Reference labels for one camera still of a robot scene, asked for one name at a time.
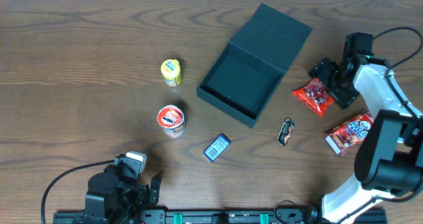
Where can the black candy wrapper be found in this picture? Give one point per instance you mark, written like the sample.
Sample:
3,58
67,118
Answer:
285,132

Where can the red Pringles can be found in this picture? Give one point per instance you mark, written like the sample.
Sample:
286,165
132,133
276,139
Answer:
172,120

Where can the red Hello Panda box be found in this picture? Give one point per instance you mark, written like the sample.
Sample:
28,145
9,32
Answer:
350,133

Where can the yellow snack cup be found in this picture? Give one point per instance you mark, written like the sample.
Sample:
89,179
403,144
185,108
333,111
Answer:
172,72

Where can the dark green box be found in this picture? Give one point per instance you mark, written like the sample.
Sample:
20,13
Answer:
246,74

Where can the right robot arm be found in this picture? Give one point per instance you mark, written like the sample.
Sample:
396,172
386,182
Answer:
388,164

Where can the black mounting rail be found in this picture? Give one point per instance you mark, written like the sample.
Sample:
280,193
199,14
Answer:
160,216

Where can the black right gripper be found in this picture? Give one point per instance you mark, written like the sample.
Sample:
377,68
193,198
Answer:
330,77

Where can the small blue carton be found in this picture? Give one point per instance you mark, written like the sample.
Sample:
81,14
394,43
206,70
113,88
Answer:
215,149

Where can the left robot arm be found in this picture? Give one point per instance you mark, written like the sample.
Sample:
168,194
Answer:
114,196

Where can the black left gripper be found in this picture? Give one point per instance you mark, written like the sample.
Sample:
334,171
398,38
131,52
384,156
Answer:
142,191

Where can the red snack bag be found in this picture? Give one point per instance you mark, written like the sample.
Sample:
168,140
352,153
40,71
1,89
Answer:
315,95

